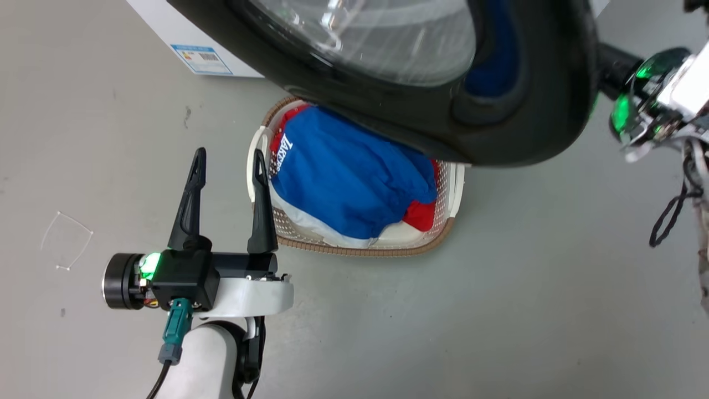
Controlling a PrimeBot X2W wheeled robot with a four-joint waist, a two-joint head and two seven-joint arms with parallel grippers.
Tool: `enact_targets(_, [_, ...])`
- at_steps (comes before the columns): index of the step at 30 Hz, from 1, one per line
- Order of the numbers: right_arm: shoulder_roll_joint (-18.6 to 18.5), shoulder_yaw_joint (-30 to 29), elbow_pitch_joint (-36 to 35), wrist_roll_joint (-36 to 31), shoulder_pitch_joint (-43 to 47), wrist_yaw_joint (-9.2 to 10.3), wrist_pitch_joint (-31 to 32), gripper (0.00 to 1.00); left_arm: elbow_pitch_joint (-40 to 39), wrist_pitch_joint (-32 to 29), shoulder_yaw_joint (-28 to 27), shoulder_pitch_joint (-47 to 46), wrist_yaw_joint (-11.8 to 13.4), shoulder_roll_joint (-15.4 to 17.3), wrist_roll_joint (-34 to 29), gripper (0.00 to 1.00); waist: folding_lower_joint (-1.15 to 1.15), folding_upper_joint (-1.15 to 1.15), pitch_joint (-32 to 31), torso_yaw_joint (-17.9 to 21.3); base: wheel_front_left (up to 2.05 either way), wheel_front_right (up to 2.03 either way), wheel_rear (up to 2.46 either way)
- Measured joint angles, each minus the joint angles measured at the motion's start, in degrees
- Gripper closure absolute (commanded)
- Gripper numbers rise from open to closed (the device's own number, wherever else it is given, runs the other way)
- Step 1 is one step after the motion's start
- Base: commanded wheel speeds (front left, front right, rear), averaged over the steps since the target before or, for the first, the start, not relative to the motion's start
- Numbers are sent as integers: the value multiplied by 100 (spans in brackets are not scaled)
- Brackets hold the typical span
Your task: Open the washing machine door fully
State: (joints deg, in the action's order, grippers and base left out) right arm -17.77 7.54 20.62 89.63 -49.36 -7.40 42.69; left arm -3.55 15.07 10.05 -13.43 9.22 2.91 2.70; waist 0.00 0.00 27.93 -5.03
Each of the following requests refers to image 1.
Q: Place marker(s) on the white washing machine body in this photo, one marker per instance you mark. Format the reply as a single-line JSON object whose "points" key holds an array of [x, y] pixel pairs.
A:
{"points": [[160, 22]]}

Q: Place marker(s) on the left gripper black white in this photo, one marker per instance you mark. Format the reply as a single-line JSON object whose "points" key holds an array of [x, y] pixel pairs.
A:
{"points": [[243, 296]]}

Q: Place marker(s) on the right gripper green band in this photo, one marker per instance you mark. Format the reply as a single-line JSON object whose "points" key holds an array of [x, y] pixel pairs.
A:
{"points": [[684, 91]]}

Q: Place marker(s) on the blue garment with white print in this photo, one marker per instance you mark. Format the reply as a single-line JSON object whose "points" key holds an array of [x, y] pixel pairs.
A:
{"points": [[354, 177]]}

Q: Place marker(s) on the white laundry basket brown rim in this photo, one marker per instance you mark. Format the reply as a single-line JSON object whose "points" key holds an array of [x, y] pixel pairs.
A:
{"points": [[354, 250]]}

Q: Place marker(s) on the blue white energy label sticker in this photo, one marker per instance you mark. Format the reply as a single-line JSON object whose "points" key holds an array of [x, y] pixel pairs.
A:
{"points": [[202, 60]]}

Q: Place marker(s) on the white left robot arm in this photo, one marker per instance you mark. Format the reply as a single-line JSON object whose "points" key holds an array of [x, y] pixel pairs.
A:
{"points": [[205, 360]]}

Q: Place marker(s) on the black round washing machine door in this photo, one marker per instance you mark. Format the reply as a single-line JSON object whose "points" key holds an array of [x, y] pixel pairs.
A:
{"points": [[526, 138]]}

